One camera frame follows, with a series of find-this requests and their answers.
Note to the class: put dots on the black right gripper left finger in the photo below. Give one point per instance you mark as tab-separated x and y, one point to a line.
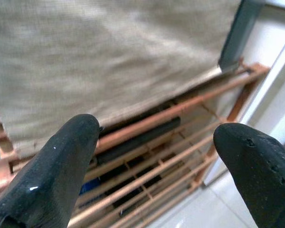
47	180

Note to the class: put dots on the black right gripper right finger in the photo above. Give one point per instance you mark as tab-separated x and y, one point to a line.
263	180

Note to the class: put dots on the small blue box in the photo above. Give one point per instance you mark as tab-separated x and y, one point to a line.
90	186

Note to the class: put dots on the wooden wine rack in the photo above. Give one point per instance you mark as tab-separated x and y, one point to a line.
161	116

